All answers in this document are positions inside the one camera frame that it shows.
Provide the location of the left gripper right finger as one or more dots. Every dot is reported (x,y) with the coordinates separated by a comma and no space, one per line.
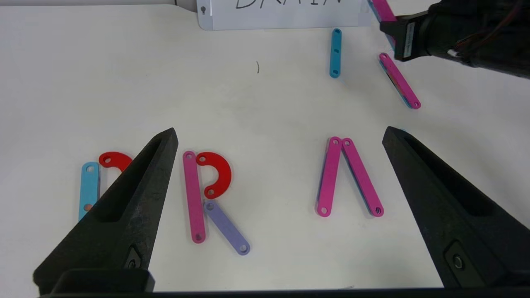
(468,231)

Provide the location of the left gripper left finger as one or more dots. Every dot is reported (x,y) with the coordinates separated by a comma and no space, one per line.
(120,231)

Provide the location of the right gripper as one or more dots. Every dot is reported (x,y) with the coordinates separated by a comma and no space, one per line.
(439,33)

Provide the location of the pink bar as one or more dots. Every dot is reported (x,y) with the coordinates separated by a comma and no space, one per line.
(399,80)
(329,178)
(363,178)
(193,198)
(385,8)

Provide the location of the short blue bar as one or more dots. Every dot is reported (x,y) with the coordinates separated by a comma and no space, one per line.
(336,54)

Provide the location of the short purple bar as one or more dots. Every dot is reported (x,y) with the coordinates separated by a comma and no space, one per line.
(225,227)

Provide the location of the small red arc piece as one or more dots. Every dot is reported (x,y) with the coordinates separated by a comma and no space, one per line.
(221,171)

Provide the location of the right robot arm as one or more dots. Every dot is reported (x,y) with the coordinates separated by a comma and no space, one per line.
(497,37)

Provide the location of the white BRAIN sign card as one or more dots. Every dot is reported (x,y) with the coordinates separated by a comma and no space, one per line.
(285,14)

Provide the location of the large red arc piece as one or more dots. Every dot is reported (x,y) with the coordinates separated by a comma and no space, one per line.
(118,159)

